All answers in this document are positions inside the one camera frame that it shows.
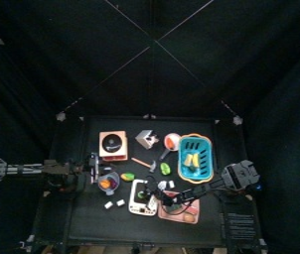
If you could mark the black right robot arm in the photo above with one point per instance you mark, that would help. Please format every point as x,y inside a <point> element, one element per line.
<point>235,177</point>

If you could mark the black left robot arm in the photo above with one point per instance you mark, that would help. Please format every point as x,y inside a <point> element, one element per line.
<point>25,168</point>

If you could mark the green toy screw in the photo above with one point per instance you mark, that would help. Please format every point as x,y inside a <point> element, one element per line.
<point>165,169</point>

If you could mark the grey toy pan orange inside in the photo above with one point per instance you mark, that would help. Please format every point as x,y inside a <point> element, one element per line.
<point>172,142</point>

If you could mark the green toy piece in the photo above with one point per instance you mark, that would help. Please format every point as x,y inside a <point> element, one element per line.
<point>141,194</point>

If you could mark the small white block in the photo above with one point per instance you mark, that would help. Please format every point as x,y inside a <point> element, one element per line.
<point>163,185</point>
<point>172,184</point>

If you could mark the grey toy pot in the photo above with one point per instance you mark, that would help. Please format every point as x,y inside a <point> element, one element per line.
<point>109,183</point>

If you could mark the white toy board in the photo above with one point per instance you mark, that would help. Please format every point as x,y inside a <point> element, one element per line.
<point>136,205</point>

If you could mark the green yellow toy fruit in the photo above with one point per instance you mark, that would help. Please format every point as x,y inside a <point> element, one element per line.
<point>128,176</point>

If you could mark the pink toy tray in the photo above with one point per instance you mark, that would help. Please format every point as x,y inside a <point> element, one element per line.
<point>192,211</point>

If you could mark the pink toy stove black burner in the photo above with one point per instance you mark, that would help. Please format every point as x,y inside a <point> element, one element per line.
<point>113,145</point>

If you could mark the orange toy food round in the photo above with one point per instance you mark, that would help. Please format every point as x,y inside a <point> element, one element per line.
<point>188,218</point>

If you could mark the white cube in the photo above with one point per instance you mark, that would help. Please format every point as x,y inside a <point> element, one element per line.
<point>121,202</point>
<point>109,205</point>

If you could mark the blue basket orange rim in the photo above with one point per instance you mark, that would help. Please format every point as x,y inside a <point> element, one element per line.
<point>201,172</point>

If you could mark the grey toy box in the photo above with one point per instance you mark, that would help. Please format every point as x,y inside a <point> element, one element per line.
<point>146,139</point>

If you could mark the yellow toy food piece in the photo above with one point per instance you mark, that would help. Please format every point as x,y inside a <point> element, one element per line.
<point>196,159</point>
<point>188,160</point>

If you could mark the white printed label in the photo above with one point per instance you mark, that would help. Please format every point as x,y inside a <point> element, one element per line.
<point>239,225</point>

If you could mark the metal frame clamp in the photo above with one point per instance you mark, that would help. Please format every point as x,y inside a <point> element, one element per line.
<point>237,120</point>
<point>149,116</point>
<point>61,116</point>

